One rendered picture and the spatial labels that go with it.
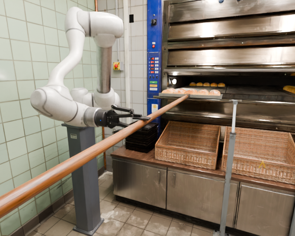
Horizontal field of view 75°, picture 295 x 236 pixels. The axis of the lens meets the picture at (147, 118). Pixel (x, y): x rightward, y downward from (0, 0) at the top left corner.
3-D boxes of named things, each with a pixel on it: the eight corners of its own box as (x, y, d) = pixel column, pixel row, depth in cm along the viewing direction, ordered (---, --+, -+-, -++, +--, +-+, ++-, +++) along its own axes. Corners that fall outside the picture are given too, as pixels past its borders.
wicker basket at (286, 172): (222, 150, 205) (224, 125, 198) (285, 159, 183) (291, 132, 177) (219, 172, 161) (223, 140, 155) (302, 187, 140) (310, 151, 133)
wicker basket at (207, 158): (168, 142, 227) (168, 120, 220) (218, 150, 206) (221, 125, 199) (153, 159, 183) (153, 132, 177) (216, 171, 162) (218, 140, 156)
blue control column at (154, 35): (181, 136, 423) (186, 31, 372) (188, 137, 417) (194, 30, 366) (147, 181, 250) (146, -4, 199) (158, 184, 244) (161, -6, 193)
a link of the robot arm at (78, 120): (93, 130, 92) (75, 124, 80) (68, 126, 98) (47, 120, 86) (99, 108, 95) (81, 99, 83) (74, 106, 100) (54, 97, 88)
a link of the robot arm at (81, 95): (70, 113, 160) (67, 86, 155) (92, 112, 165) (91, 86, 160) (68, 117, 145) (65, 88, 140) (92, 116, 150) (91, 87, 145)
